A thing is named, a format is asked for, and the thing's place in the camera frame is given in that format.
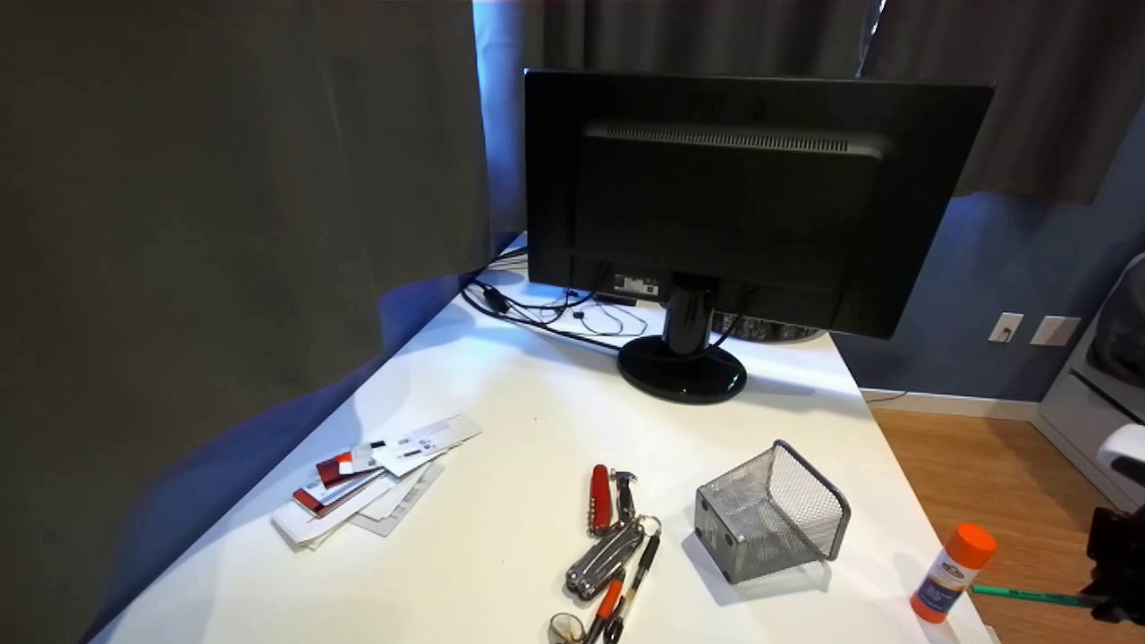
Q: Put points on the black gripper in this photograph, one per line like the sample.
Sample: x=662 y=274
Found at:
x=1120 y=542

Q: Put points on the grey mesh pen holder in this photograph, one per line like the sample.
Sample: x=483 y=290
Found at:
x=775 y=512

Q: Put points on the black pen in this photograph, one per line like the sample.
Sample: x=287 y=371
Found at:
x=643 y=579

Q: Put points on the orange pen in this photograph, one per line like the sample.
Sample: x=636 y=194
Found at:
x=607 y=603

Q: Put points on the orange capped glue stick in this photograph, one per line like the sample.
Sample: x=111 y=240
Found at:
x=954 y=575

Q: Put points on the grey plastic cabinet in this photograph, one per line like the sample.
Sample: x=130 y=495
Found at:
x=1097 y=381

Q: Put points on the small grey metal tool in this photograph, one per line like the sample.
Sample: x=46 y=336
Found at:
x=624 y=495

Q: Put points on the red pocket knife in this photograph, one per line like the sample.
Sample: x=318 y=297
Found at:
x=603 y=500

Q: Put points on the black monitor with round stand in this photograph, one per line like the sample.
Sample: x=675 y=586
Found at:
x=763 y=215

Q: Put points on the white office desk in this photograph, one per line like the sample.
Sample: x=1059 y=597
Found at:
x=538 y=476

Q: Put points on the white and red cards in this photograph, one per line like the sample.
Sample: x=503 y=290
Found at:
x=358 y=483

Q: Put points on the white wall outlet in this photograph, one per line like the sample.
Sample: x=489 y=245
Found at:
x=1008 y=328
x=1058 y=331

